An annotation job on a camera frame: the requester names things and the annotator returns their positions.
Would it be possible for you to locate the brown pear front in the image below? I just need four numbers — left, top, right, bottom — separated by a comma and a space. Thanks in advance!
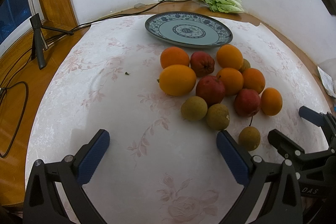
238, 126, 261, 151

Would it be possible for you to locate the brown pear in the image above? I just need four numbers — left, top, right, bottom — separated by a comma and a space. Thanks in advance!
238, 126, 261, 151
206, 103, 230, 131
181, 96, 208, 121

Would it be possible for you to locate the red apple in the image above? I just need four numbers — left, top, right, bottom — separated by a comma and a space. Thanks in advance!
190, 51, 215, 77
195, 76, 226, 106
234, 89, 261, 117

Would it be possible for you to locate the brown pear hidden back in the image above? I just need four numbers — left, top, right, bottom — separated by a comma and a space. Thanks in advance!
239, 59, 251, 73

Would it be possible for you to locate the red apple back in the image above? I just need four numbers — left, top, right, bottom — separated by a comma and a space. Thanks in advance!
190, 51, 215, 77

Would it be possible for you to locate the large orange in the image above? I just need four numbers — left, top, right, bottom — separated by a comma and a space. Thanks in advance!
158, 64, 197, 97

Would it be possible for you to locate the white paper packet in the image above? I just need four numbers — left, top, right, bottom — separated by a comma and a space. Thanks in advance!
317, 67, 336, 99

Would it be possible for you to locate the pink floral tablecloth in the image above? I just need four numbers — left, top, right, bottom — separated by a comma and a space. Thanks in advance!
25, 15, 330, 223

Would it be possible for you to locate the blue white porcelain plate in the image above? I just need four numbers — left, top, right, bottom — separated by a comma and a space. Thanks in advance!
145, 11, 233, 49

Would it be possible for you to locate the bagged green lettuce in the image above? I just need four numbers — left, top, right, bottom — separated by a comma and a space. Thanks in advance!
200, 0, 244, 14

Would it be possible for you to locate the black phone tripod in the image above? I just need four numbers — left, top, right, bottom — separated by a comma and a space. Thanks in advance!
28, 0, 74, 70

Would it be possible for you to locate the black floor cable loop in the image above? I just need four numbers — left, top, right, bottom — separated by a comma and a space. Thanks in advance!
0, 81, 29, 159

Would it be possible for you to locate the black power cable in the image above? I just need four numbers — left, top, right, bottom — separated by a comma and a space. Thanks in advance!
43, 0, 203, 42

